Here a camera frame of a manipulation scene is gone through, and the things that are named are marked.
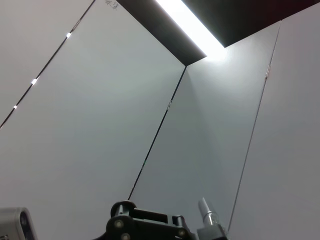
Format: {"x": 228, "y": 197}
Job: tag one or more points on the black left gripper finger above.
{"x": 150, "y": 227}

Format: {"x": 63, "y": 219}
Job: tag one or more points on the bright ceiling light strip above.
{"x": 190, "y": 22}

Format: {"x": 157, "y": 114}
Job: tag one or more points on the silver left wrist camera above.
{"x": 12, "y": 222}

